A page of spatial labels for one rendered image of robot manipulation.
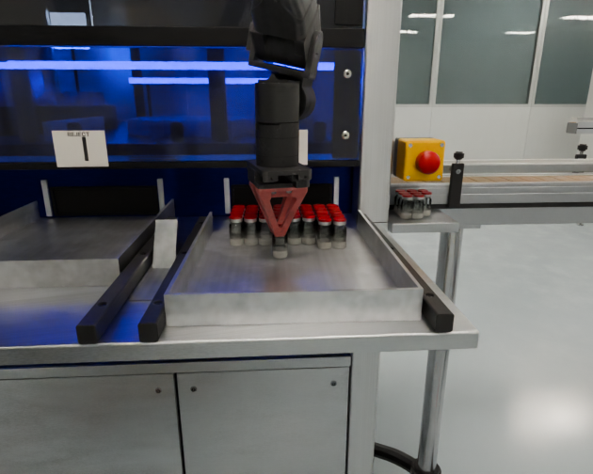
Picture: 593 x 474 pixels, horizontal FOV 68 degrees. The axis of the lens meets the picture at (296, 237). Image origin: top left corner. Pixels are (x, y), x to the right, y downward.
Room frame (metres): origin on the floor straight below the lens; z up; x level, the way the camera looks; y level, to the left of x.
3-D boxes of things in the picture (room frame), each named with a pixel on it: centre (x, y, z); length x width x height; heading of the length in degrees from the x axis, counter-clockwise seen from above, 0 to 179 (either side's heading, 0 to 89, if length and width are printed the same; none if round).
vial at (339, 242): (0.65, -0.07, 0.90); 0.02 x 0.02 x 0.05
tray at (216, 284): (0.58, 0.01, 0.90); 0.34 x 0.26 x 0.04; 3
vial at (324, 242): (0.64, -0.04, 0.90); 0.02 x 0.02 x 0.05
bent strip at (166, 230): (0.53, 0.18, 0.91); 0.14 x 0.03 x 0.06; 3
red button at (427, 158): (0.78, -0.23, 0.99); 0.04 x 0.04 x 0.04; 4
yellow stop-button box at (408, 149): (0.82, -0.22, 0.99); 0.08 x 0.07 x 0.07; 4
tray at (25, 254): (0.67, 0.36, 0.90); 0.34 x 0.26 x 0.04; 4
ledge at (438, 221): (0.86, -0.24, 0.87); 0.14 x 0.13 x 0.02; 4
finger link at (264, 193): (0.60, 0.03, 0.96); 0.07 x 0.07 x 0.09; 18
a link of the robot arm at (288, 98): (0.60, 0.02, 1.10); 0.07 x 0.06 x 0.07; 164
